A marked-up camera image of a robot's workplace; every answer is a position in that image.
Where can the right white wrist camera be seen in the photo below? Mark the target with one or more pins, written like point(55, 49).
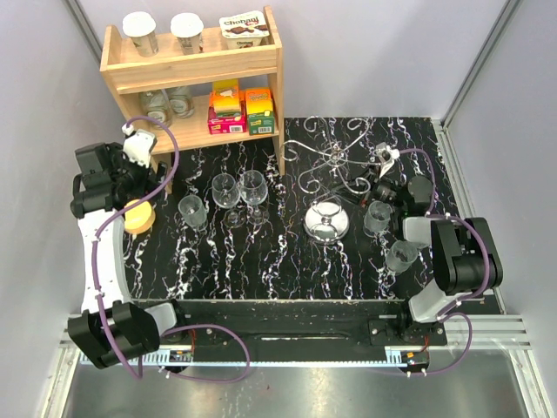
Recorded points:
point(387, 157)

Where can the ribbed goblet far left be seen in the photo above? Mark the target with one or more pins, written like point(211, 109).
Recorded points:
point(192, 209)

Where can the chrome wine glass rack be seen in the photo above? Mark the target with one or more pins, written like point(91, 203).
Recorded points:
point(326, 221)

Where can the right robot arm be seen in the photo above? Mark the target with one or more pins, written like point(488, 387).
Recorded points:
point(465, 259)

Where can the left clear glass bottle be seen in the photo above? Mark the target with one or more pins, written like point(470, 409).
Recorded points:
point(155, 105)

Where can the wooden two-tier shelf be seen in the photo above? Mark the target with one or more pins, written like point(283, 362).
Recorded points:
point(126, 74)

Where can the left white lidded cup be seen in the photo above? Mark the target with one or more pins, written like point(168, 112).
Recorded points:
point(140, 27)

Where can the round yellow wooden coaster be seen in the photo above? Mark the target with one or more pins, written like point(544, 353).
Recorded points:
point(139, 219)

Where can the ribbed goblet near rack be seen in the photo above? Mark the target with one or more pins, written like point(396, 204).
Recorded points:
point(377, 218)

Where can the ribbed goblet front right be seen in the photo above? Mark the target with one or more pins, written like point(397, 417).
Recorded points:
point(401, 256)

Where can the clear stemmed wine glass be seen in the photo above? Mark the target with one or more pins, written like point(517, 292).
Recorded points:
point(253, 191)
point(225, 194)

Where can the clear stemmed wine glass right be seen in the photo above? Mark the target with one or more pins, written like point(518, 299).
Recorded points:
point(253, 191)

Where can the right clear glass bottle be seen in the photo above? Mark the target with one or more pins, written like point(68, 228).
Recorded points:
point(181, 101)

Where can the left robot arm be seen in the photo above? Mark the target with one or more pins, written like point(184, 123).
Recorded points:
point(111, 328)

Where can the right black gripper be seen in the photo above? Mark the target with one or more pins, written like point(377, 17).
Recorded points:
point(362, 198)

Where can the pink sponge box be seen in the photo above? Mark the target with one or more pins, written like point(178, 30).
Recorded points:
point(226, 112)

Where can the clear stemmed wine glass left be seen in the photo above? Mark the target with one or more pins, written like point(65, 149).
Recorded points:
point(225, 194)

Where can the white lidded cup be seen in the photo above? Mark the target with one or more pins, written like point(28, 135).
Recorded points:
point(140, 27)
point(187, 29)

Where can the clear glass bottle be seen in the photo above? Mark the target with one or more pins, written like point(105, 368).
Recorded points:
point(155, 105)
point(181, 101)

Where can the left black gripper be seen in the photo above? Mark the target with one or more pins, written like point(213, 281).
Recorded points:
point(120, 159)

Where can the green Scrub Daddy box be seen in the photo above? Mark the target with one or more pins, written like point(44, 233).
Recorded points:
point(259, 108)

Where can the Chobani yogurt tub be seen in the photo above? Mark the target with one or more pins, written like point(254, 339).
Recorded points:
point(244, 30)

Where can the right white lidded cup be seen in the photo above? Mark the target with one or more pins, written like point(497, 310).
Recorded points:
point(187, 29)

